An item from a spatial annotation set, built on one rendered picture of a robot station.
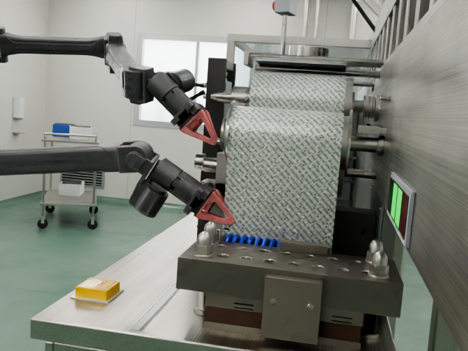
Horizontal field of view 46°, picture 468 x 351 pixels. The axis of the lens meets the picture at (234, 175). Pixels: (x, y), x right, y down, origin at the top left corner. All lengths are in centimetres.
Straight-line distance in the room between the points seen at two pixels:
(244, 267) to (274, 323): 11
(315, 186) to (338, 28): 569
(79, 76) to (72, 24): 67
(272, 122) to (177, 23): 596
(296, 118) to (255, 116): 9
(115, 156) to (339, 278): 53
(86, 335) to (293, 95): 74
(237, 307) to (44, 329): 36
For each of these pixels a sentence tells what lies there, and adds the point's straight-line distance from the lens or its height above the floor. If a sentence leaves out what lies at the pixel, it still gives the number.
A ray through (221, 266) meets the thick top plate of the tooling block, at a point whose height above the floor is 102.
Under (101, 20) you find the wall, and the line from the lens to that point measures 743.
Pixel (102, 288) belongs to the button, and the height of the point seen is 92.
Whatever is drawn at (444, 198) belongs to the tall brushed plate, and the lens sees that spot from 54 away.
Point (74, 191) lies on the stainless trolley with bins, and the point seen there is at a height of 32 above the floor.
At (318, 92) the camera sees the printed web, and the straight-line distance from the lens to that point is 139.
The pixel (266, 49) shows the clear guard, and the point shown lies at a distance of 221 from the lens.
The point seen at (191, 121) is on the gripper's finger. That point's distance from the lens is 123.
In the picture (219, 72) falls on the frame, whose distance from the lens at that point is 152.
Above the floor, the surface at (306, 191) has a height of 114.
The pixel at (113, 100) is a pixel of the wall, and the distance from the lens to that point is 728.
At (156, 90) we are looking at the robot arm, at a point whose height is 134.
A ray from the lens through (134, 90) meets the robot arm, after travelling 131.
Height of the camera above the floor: 130
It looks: 7 degrees down
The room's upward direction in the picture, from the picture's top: 4 degrees clockwise
